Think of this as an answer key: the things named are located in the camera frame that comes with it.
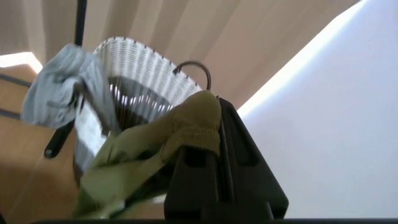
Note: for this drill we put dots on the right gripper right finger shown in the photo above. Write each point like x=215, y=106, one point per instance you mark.
x=248, y=174

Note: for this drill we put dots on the white laundry basket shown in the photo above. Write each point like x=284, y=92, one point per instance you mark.
x=140, y=65

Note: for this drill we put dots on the black clothes rack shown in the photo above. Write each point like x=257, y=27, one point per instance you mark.
x=80, y=21

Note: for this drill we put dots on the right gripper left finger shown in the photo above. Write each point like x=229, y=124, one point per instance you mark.
x=192, y=186

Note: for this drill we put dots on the green long-sleeved shirt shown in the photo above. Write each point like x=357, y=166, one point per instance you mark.
x=140, y=149

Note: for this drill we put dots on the beige curtain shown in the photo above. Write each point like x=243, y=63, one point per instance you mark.
x=248, y=37

